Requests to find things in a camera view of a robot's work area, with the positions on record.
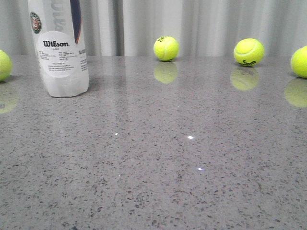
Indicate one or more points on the right tennis ball with Wilson print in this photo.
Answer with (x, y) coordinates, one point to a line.
(248, 52)

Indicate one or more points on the far right tennis ball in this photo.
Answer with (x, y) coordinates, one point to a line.
(299, 62)

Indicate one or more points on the far left tennis ball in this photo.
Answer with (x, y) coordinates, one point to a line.
(5, 65)

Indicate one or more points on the white Wilson tennis ball can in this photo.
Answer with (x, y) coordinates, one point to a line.
(59, 45)

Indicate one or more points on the centre tennis ball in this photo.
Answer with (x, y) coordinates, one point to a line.
(166, 48)

